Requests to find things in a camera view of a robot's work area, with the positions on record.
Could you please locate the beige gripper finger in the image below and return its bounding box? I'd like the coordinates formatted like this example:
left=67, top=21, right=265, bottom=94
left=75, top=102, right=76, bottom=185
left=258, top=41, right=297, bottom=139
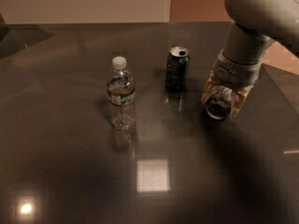
left=201, top=71, right=221, bottom=105
left=230, top=85, right=252, bottom=118

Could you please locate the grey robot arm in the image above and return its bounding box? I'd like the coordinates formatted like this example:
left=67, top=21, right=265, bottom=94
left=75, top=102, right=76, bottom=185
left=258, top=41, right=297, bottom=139
left=201, top=0, right=299, bottom=119

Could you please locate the clear plastic water bottle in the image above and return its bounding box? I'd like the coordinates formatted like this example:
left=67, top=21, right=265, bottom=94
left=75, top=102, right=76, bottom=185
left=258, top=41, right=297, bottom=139
left=107, top=56, right=135, bottom=131

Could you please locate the dark green soda can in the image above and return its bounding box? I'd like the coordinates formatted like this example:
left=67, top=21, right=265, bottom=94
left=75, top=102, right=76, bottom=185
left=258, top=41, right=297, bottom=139
left=165, top=46, right=190, bottom=91

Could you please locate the white 7up can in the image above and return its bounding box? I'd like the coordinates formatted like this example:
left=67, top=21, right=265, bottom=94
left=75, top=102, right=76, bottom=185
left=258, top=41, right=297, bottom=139
left=206, top=86, right=233, bottom=120

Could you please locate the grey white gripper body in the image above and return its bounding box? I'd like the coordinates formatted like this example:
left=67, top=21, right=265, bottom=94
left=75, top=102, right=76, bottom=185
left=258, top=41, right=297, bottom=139
left=212, top=52, right=262, bottom=90

